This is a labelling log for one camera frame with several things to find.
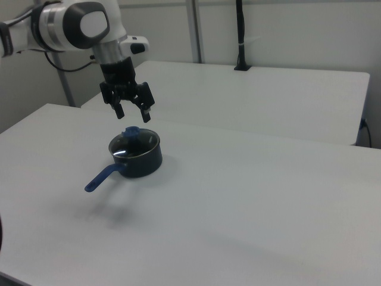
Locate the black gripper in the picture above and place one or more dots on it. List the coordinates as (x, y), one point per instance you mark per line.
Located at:
(117, 73)

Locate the glass lid with blue knob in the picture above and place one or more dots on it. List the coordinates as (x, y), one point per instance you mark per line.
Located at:
(131, 132)

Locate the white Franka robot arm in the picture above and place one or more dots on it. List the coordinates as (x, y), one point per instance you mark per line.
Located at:
(59, 26)

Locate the white side table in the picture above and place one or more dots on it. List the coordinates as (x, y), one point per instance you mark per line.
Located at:
(238, 98)

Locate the black pole with clamp base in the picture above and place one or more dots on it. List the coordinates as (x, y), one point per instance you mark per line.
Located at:
(241, 29)

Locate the grey metal wall post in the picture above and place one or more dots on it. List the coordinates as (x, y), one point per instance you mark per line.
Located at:
(196, 29)

